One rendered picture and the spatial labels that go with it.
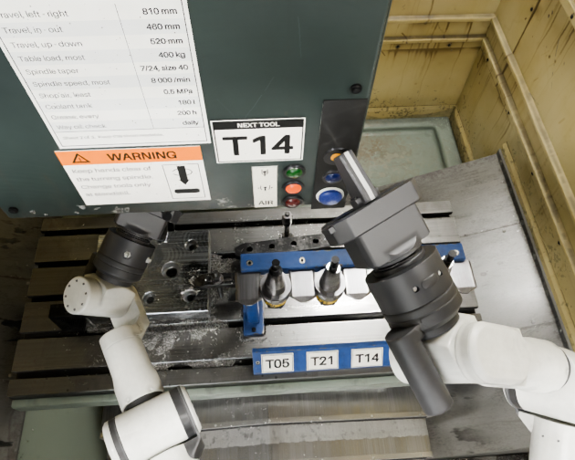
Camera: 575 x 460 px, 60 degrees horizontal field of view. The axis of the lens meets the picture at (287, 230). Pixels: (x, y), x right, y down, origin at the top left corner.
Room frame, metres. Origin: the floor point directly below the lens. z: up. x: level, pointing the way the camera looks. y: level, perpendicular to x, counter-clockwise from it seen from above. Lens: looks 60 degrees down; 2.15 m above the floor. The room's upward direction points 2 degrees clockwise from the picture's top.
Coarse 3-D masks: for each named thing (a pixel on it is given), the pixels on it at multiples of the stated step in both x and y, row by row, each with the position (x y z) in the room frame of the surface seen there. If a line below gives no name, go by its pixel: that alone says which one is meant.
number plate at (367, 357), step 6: (366, 348) 0.37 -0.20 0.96; (372, 348) 0.37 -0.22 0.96; (378, 348) 0.37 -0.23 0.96; (354, 354) 0.35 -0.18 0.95; (360, 354) 0.35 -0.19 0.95; (366, 354) 0.35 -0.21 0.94; (372, 354) 0.36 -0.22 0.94; (378, 354) 0.36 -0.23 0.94; (354, 360) 0.34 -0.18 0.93; (360, 360) 0.34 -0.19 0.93; (366, 360) 0.34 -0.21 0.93; (372, 360) 0.35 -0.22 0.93; (378, 360) 0.35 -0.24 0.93; (354, 366) 0.33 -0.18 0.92; (360, 366) 0.33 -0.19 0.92; (366, 366) 0.33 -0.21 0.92
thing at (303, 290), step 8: (288, 272) 0.44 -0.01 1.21; (296, 272) 0.44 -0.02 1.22; (304, 272) 0.44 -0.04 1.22; (312, 272) 0.44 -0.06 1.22; (296, 280) 0.42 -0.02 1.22; (304, 280) 0.42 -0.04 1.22; (312, 280) 0.42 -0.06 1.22; (296, 288) 0.40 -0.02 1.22; (304, 288) 0.40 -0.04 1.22; (312, 288) 0.40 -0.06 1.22; (296, 296) 0.39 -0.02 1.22; (304, 296) 0.39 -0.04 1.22; (312, 296) 0.39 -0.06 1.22
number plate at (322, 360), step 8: (312, 352) 0.35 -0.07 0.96; (320, 352) 0.35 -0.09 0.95; (328, 352) 0.35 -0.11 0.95; (336, 352) 0.35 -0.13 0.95; (312, 360) 0.34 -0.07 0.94; (320, 360) 0.34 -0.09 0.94; (328, 360) 0.34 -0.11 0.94; (336, 360) 0.34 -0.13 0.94; (312, 368) 0.32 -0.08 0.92; (320, 368) 0.32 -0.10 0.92; (328, 368) 0.32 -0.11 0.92; (336, 368) 0.33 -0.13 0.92
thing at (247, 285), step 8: (240, 272) 0.43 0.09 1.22; (248, 272) 0.44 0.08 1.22; (256, 272) 0.44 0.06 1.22; (240, 280) 0.42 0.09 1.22; (248, 280) 0.42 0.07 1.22; (256, 280) 0.42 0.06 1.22; (240, 288) 0.40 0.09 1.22; (248, 288) 0.40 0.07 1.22; (256, 288) 0.40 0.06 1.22; (240, 296) 0.38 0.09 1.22; (248, 296) 0.38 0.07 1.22; (256, 296) 0.38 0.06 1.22; (248, 304) 0.37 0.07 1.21
